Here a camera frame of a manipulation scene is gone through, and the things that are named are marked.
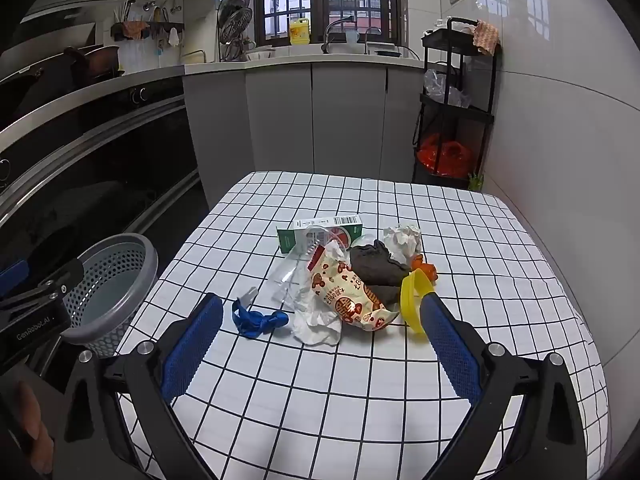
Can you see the orange hanging cloth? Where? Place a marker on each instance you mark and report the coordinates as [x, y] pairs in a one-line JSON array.
[[135, 30]]

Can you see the checked dish cloth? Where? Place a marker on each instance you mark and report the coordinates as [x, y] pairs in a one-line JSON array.
[[485, 37]]

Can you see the crumpled white paper ball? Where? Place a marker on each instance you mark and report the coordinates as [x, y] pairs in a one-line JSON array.
[[402, 242]]

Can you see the black utensil rack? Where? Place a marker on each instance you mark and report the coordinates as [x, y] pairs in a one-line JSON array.
[[160, 27]]

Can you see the white tissue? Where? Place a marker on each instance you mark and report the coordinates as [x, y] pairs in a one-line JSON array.
[[315, 327]]

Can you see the black table fan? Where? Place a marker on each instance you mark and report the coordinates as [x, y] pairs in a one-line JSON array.
[[234, 15]]

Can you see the dark wok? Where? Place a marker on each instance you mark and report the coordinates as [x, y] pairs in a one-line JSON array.
[[97, 62]]

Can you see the black trolley rack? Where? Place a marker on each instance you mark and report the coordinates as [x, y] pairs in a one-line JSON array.
[[457, 110]]

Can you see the orange peel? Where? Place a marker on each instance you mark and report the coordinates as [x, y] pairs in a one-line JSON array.
[[425, 267]]

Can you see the dark framed window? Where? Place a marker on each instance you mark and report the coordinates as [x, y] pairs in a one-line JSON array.
[[320, 0]]

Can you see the green plant sprig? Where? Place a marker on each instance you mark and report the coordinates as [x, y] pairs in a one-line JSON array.
[[476, 181]]

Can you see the yellow detergent bottle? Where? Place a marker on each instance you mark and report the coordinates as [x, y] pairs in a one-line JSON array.
[[299, 32]]

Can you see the clear plastic bag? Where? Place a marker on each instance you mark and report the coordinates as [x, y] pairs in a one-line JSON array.
[[440, 87]]

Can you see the grey perforated basket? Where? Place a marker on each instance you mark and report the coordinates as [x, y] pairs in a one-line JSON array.
[[115, 280]]

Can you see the metal sink faucet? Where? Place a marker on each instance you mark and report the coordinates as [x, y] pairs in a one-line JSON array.
[[330, 32]]

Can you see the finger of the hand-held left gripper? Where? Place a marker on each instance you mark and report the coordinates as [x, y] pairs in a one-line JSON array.
[[55, 280], [11, 275]]

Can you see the dark brown cloth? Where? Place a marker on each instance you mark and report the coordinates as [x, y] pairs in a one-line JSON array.
[[375, 270]]

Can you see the clear plastic cup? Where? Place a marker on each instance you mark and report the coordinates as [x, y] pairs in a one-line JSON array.
[[290, 275]]

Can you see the white black checked tablecloth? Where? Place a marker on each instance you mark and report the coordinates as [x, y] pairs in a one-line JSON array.
[[350, 385]]

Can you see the blue balloon scrap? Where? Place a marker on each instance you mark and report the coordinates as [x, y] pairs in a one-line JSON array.
[[252, 320]]

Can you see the red plastic bag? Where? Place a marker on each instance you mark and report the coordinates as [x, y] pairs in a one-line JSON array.
[[445, 157]]

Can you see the green white carton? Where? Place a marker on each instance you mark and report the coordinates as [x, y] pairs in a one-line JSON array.
[[287, 240]]

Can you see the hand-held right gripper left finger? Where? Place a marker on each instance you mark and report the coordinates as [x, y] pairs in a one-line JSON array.
[[195, 345]]

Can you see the small metal faucet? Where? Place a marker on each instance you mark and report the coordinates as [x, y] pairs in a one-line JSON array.
[[367, 40]]

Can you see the printed snack wrapper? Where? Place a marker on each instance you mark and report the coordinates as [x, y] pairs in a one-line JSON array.
[[350, 300]]

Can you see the range hood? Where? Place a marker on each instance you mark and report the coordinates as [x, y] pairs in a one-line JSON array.
[[65, 0]]

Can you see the grey kitchen cabinet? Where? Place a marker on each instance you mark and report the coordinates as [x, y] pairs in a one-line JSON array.
[[280, 115]]

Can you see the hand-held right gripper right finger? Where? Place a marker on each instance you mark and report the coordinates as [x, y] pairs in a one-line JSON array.
[[450, 345]]

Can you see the black built-in oven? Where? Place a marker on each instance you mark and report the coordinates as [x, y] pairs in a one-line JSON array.
[[125, 150]]

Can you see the person's left hand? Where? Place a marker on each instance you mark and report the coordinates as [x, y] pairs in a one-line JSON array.
[[32, 420]]

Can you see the clear plastic jug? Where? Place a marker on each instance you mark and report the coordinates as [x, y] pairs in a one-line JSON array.
[[351, 37]]

